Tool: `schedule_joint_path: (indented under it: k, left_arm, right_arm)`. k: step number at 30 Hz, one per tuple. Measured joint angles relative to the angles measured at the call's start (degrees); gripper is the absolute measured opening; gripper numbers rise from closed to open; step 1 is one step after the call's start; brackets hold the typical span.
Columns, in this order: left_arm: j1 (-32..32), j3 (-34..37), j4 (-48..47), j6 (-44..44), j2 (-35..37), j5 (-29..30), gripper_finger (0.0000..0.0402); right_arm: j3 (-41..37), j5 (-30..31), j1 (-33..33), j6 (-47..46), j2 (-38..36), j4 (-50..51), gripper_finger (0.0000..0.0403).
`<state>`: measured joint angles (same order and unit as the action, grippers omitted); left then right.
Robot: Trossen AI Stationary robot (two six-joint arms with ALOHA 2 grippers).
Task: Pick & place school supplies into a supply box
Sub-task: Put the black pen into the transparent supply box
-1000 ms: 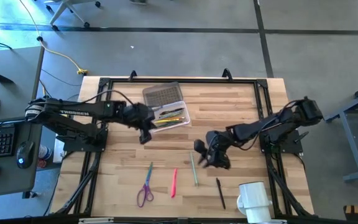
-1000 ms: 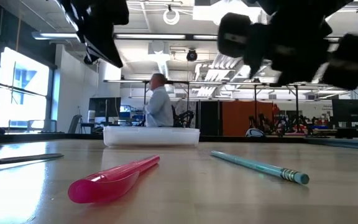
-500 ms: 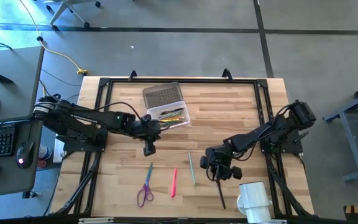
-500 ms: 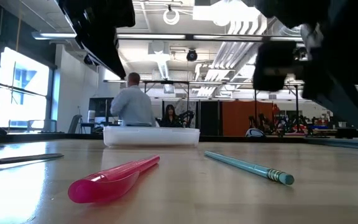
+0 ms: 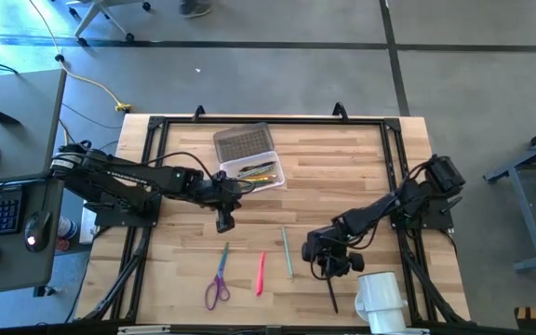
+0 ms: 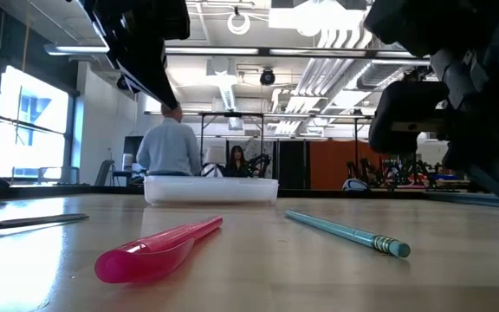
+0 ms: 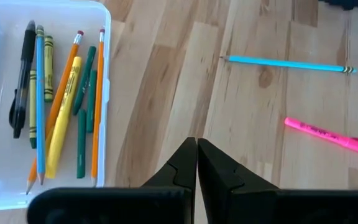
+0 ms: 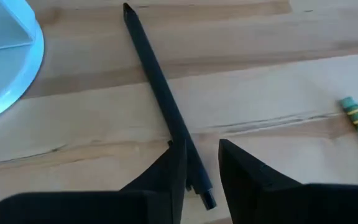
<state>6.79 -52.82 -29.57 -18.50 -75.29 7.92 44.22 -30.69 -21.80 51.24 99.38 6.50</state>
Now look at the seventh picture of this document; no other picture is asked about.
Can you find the grey pen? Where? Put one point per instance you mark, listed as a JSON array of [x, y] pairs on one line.
[[40, 109]]

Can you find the yellow highlighter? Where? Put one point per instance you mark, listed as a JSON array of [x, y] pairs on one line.
[[64, 118]]

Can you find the orange pencil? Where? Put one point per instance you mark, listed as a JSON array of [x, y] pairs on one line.
[[59, 96], [98, 105]]

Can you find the pink highlighter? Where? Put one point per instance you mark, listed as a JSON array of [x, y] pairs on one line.
[[331, 137]]

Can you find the dark green crayon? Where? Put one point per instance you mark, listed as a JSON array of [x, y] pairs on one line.
[[81, 143], [91, 102]]

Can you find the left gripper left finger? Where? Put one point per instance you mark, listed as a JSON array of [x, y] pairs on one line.
[[154, 205]]

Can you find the dark green marker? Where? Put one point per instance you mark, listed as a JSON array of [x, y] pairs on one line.
[[84, 81]]

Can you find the black pen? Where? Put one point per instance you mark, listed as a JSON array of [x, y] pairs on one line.
[[26, 62]]

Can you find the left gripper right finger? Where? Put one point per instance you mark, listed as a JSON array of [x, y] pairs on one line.
[[259, 205]]

